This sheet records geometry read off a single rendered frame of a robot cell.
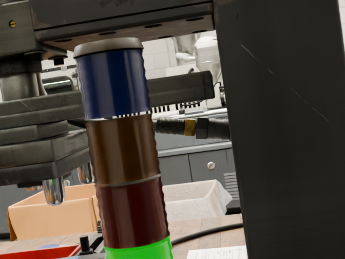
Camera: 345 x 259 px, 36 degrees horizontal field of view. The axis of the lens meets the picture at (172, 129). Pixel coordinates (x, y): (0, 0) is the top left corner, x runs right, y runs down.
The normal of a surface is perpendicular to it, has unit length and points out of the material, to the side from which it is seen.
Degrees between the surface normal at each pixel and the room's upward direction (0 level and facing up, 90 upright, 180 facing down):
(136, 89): 76
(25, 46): 90
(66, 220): 87
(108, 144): 104
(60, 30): 90
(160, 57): 90
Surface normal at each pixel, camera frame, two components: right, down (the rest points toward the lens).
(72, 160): 0.98, -0.14
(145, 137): 0.78, 0.16
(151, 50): -0.16, 0.07
